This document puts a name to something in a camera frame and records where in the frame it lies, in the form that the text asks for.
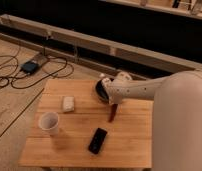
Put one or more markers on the black round bowl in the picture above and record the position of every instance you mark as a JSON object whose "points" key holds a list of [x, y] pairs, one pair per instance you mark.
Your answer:
{"points": [[103, 96]]}

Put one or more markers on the blue black power adapter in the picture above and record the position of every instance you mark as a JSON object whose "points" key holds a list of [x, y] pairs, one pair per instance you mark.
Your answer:
{"points": [[29, 67]]}

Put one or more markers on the black rectangular phone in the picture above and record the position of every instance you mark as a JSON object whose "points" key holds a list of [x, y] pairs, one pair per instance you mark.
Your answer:
{"points": [[97, 141]]}

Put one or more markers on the wooden table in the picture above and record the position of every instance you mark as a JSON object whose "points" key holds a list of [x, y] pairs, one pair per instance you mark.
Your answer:
{"points": [[126, 145]]}

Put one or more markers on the long wooden beam frame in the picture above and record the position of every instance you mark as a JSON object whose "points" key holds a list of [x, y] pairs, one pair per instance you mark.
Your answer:
{"points": [[131, 53]]}

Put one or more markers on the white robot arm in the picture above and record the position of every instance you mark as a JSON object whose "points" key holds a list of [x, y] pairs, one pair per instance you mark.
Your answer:
{"points": [[176, 116]]}

